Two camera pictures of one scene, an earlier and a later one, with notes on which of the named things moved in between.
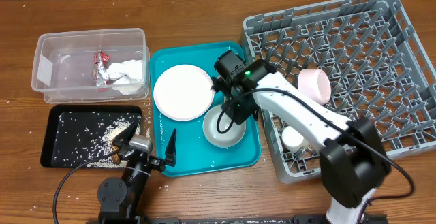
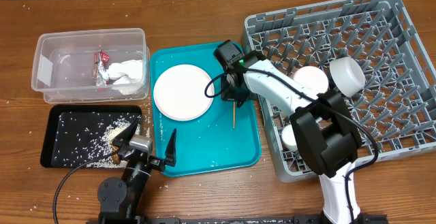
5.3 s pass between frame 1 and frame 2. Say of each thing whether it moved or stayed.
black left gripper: stayed
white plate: stayed
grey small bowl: moved
